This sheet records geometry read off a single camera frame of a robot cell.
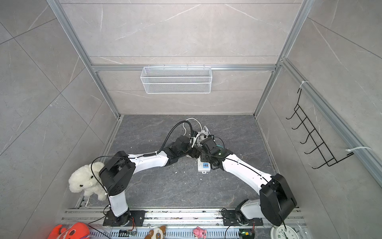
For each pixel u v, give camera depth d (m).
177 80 1.01
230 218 0.73
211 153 0.63
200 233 0.67
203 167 0.89
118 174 0.48
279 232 0.67
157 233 0.67
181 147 0.69
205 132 0.98
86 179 0.68
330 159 0.58
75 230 0.64
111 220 0.73
